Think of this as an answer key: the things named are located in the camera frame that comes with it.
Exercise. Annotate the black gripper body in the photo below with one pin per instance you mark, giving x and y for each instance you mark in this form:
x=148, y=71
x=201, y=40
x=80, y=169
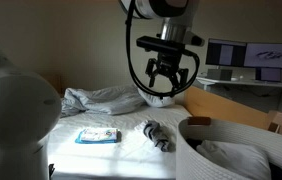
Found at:
x=167, y=61

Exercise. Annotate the wooden bed frame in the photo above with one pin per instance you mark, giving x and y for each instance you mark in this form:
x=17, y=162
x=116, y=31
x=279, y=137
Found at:
x=221, y=106

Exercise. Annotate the white pillow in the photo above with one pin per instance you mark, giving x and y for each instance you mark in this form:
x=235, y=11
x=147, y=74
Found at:
x=156, y=100

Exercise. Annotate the gray box on desk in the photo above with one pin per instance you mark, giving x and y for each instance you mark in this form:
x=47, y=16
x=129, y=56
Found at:
x=219, y=74

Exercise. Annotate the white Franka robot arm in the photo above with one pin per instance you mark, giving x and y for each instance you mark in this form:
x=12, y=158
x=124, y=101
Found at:
x=14, y=100

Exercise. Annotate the white desk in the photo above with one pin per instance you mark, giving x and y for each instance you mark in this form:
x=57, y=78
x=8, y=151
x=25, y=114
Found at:
x=247, y=83

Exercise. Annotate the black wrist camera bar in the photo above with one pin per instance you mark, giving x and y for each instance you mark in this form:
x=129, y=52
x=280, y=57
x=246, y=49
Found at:
x=157, y=43

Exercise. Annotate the small white desk item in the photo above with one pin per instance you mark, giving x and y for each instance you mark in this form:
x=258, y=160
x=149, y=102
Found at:
x=237, y=79

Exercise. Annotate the crumpled gray duvet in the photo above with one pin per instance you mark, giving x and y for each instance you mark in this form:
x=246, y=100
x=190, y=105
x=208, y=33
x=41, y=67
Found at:
x=107, y=100

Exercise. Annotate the light cloth inside basket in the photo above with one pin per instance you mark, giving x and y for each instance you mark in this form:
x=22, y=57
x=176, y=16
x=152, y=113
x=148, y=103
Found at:
x=237, y=158

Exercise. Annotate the dark monitor with gray window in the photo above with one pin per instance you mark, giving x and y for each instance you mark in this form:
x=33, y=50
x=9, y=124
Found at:
x=226, y=53

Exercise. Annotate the white woven basket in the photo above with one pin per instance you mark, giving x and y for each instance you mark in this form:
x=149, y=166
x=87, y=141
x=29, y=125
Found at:
x=194, y=160

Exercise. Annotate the gray cloth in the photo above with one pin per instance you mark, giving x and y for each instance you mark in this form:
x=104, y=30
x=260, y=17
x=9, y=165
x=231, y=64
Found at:
x=157, y=135

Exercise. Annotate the blue white folded cloth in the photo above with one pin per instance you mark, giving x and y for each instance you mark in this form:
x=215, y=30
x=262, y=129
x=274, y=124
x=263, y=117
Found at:
x=97, y=136

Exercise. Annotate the laptop on stand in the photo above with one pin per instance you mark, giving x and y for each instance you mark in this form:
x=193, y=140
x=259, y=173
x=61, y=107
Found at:
x=269, y=75

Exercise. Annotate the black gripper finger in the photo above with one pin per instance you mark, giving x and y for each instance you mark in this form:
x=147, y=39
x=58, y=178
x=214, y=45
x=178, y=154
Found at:
x=182, y=78
x=151, y=71

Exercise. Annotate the white bed sheet mattress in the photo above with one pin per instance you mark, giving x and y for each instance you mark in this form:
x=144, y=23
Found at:
x=121, y=156

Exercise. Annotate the monitor showing dark sketch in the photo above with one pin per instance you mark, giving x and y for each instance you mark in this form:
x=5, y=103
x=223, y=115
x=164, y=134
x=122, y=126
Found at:
x=269, y=55

